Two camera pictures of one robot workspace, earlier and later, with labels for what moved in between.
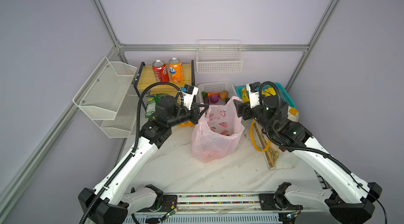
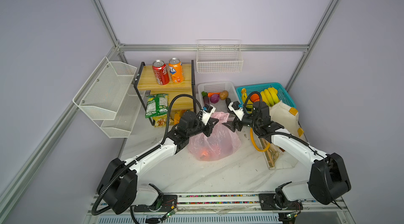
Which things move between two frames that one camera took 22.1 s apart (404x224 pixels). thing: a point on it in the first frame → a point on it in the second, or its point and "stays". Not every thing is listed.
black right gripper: (241, 108) → (231, 126)
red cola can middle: (160, 71) stays
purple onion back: (214, 98) stays
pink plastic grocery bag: (218, 132) stays
